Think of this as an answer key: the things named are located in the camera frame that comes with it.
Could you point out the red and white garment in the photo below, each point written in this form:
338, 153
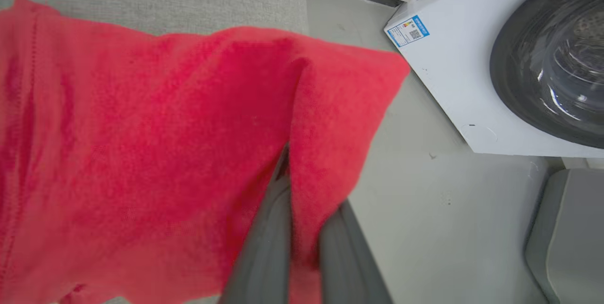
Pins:
141, 153

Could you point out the blue and white energy label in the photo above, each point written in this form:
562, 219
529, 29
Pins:
408, 31

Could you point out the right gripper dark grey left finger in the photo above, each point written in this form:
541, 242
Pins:
266, 257

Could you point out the dark round washing machine door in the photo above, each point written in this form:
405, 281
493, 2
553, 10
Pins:
557, 58

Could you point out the grey plastic laundry basket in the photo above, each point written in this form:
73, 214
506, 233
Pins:
571, 238

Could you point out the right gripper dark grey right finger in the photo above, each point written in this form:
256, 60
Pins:
349, 266

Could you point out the white washing machine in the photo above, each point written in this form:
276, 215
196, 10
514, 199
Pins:
453, 82

